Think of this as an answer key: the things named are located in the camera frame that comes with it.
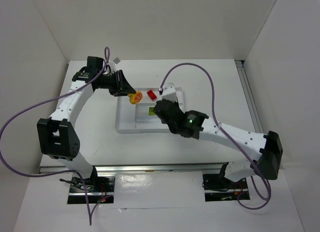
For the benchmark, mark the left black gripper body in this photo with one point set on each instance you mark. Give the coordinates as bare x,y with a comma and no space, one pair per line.
119,82

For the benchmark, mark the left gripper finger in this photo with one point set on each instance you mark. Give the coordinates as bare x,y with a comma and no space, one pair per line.
122,84
123,93

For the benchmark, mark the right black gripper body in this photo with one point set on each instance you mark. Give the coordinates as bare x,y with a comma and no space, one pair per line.
161,109

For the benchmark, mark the yellow lego brick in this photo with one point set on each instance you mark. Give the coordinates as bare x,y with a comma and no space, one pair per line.
135,98

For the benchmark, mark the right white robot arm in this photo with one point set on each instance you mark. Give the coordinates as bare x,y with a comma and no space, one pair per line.
263,152

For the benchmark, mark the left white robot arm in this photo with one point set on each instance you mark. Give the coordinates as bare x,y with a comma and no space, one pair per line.
57,135

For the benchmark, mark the white compartment tray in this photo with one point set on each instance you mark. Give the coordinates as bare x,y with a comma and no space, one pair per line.
135,118

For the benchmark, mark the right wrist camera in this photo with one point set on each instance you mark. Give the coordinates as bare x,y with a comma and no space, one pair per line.
168,92

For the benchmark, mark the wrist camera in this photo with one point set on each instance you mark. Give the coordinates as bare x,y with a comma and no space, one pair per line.
113,63
168,92

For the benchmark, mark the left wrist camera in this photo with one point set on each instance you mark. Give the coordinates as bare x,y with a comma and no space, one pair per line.
113,63

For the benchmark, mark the aluminium front rail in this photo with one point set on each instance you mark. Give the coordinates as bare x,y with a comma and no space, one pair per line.
159,167

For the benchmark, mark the aluminium side rail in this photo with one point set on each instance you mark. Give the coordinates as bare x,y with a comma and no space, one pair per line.
249,96

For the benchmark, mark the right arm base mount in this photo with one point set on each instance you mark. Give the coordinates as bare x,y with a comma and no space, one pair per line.
218,188

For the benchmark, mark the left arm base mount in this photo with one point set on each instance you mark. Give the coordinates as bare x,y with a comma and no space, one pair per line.
103,190

